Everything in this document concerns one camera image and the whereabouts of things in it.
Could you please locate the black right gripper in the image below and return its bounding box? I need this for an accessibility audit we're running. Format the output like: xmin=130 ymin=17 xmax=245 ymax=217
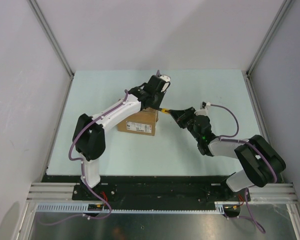
xmin=169 ymin=106 xmax=201 ymax=142

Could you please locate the yellow utility knife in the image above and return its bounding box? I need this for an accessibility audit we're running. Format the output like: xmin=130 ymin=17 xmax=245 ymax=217
xmin=159 ymin=108 xmax=170 ymax=114

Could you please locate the brown cardboard express box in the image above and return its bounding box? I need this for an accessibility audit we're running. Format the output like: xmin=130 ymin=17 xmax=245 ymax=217
xmin=117 ymin=107 xmax=159 ymax=136

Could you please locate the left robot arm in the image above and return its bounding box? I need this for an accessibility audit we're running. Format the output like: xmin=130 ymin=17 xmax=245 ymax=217
xmin=68 ymin=71 xmax=171 ymax=200

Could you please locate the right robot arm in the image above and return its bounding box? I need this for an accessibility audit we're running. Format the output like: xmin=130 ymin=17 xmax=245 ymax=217
xmin=167 ymin=107 xmax=286 ymax=201

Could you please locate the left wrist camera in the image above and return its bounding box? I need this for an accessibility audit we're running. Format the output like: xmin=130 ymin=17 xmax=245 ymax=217
xmin=159 ymin=74 xmax=171 ymax=93

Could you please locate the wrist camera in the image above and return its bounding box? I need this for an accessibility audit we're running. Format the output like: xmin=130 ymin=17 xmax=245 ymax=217
xmin=159 ymin=74 xmax=171 ymax=93
xmin=195 ymin=101 xmax=211 ymax=116

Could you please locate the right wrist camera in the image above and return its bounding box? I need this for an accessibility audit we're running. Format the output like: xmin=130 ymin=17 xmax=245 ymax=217
xmin=195 ymin=101 xmax=211 ymax=116

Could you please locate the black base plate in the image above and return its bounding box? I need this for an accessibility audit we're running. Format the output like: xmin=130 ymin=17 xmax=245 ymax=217
xmin=42 ymin=174 xmax=251 ymax=211

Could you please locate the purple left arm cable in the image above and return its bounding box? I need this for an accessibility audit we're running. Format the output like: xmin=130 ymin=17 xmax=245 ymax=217
xmin=37 ymin=69 xmax=163 ymax=226

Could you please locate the grey slotted cable duct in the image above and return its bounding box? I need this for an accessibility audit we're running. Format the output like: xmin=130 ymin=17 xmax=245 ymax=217
xmin=36 ymin=201 xmax=228 ymax=215

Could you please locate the right aluminium frame post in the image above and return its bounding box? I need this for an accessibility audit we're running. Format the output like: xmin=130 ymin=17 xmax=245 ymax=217
xmin=247 ymin=0 xmax=295 ymax=73

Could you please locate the aluminium frame post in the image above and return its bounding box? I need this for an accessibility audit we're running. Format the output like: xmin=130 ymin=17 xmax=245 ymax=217
xmin=247 ymin=0 xmax=295 ymax=73
xmin=26 ymin=0 xmax=75 ymax=77

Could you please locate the left aluminium frame post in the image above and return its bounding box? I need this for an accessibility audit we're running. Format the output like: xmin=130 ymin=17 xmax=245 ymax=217
xmin=26 ymin=0 xmax=75 ymax=77

